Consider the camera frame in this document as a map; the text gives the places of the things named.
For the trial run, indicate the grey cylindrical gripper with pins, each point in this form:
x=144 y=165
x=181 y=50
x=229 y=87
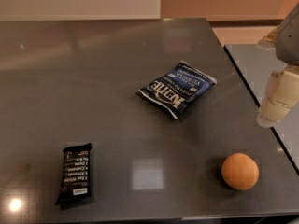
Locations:
x=290 y=44

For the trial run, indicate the blue Kettle chip bag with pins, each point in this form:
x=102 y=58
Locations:
x=175 y=90

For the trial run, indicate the grey side table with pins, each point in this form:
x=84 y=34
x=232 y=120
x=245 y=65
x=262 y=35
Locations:
x=258 y=69

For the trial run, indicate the orange fruit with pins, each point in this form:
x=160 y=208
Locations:
x=240 y=171

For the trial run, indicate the black snack bar wrapper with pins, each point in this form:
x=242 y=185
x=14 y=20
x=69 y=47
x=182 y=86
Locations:
x=76 y=178

